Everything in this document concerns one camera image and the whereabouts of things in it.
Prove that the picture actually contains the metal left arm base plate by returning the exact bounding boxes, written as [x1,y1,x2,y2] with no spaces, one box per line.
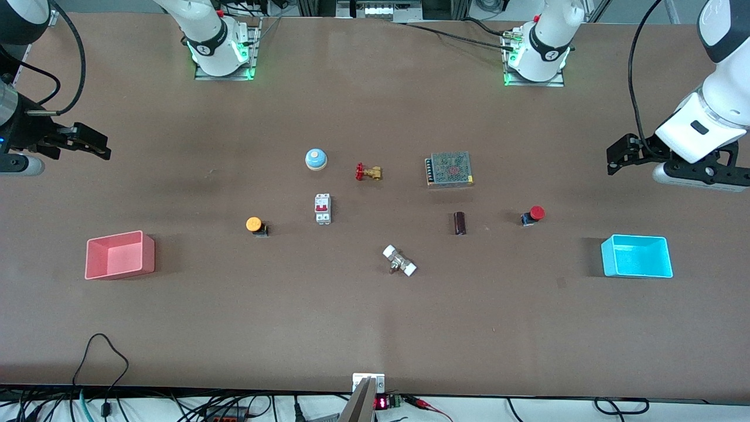
[502,29,566,88]

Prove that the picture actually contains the pink plastic box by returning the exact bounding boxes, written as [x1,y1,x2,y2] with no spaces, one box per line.
[84,230,156,281]

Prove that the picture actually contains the aluminium frame rack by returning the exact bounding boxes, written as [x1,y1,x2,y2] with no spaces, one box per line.
[299,0,472,25]

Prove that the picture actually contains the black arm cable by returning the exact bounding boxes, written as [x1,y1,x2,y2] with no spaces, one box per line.
[628,0,664,158]
[26,0,88,116]

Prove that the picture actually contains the red clip lead wire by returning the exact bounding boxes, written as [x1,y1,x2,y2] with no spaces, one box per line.
[403,396,453,422]

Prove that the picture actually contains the metal mesh power supply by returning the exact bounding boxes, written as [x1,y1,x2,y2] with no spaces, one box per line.
[425,151,474,188]

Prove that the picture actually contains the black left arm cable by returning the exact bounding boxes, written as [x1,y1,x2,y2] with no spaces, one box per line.
[628,0,664,158]

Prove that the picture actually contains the white-ended metal pipe fitting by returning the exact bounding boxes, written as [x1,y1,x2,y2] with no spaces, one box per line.
[382,244,418,277]

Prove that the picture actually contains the long black base cable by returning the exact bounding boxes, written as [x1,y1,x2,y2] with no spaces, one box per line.
[403,22,512,50]

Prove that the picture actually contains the black looped table cable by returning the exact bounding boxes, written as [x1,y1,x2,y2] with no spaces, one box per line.
[72,333,130,411]

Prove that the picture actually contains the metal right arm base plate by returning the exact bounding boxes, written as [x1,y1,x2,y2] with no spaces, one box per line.
[194,18,260,81]

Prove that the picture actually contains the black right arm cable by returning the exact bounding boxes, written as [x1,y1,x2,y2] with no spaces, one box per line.
[26,0,88,116]

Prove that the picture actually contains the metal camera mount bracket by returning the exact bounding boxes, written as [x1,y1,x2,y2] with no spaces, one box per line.
[340,373,387,422]

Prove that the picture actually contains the cyan plastic box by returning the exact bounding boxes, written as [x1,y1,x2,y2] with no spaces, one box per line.
[601,234,674,279]

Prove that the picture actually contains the black coiled edge cable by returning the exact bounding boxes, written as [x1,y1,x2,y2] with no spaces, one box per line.
[594,397,650,416]

